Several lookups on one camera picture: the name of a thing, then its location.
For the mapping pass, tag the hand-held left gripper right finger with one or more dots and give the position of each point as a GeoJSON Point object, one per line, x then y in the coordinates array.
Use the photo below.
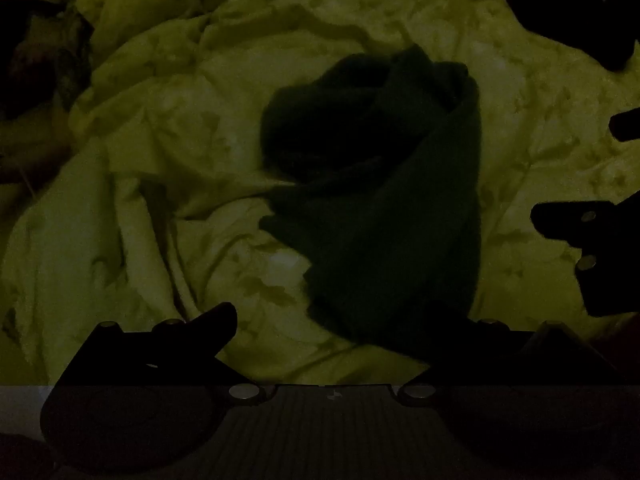
{"type": "Point", "coordinates": [492, 347]}

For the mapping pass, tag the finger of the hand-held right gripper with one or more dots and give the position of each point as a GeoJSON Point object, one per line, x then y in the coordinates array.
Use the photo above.
{"type": "Point", "coordinates": [600, 240]}
{"type": "Point", "coordinates": [628, 128]}

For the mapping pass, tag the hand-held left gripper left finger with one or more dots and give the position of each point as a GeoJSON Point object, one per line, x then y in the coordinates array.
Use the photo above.
{"type": "Point", "coordinates": [215, 321]}

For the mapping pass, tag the dark green small garment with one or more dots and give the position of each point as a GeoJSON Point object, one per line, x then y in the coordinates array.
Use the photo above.
{"type": "Point", "coordinates": [385, 200]}

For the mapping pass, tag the dark spotted cloth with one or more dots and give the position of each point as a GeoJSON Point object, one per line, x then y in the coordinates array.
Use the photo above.
{"type": "Point", "coordinates": [585, 10]}

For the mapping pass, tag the yellow-green printed blanket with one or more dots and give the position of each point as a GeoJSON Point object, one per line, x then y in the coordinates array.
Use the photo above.
{"type": "Point", "coordinates": [170, 175]}

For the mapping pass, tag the dark patterned cloth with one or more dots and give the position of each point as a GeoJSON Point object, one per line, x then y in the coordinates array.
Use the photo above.
{"type": "Point", "coordinates": [45, 75]}

